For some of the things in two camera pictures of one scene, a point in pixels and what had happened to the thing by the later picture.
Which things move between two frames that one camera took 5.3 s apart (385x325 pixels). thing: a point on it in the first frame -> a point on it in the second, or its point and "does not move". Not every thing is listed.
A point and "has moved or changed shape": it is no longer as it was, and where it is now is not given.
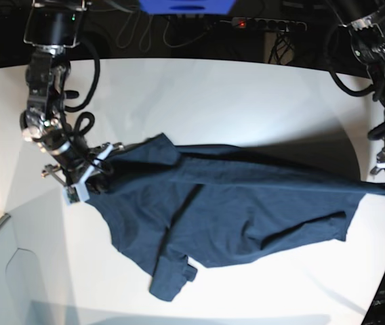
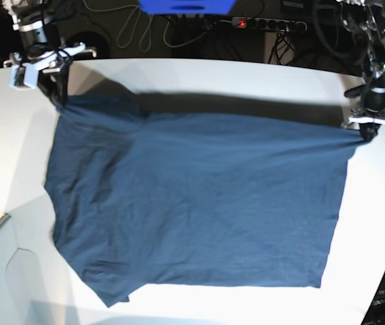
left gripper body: x=74 y=161 -> x=44 y=53
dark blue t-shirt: x=173 y=210 has moved or changed shape
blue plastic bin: x=188 y=7 does not move
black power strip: x=263 y=23 does not move
